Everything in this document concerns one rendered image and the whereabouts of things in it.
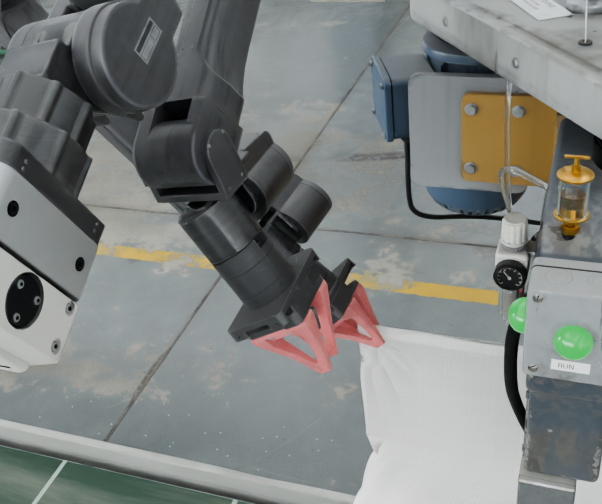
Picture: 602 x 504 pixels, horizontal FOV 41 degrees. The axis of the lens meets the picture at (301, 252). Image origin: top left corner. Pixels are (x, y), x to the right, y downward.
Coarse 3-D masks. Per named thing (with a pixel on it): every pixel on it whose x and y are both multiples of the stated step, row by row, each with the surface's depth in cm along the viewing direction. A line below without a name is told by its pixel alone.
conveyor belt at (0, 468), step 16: (0, 448) 185; (0, 464) 181; (16, 464) 180; (32, 464) 180; (48, 464) 179; (64, 464) 179; (80, 464) 178; (0, 480) 177; (16, 480) 177; (32, 480) 176; (48, 480) 176; (64, 480) 175; (80, 480) 175; (96, 480) 174; (112, 480) 174; (128, 480) 173; (144, 480) 173; (0, 496) 173; (16, 496) 173; (32, 496) 172; (48, 496) 172; (64, 496) 171; (80, 496) 171; (96, 496) 170; (112, 496) 170; (128, 496) 170; (144, 496) 169; (160, 496) 169; (176, 496) 168; (192, 496) 168; (208, 496) 167
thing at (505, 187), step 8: (504, 112) 89; (504, 120) 89; (504, 128) 90; (504, 136) 90; (504, 144) 90; (504, 152) 91; (504, 160) 91; (504, 168) 75; (512, 168) 74; (520, 176) 73; (528, 176) 73; (504, 184) 83; (536, 184) 72; (544, 184) 72; (504, 192) 85; (504, 200) 88
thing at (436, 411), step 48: (384, 336) 99; (432, 336) 96; (384, 384) 103; (432, 384) 100; (480, 384) 97; (384, 432) 109; (432, 432) 105; (480, 432) 102; (384, 480) 109; (432, 480) 107; (480, 480) 105
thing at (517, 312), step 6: (516, 300) 66; (522, 300) 65; (510, 306) 66; (516, 306) 65; (522, 306) 65; (510, 312) 66; (516, 312) 65; (522, 312) 65; (510, 318) 66; (516, 318) 65; (522, 318) 65; (510, 324) 66; (516, 324) 65; (522, 324) 65; (516, 330) 66; (522, 330) 65
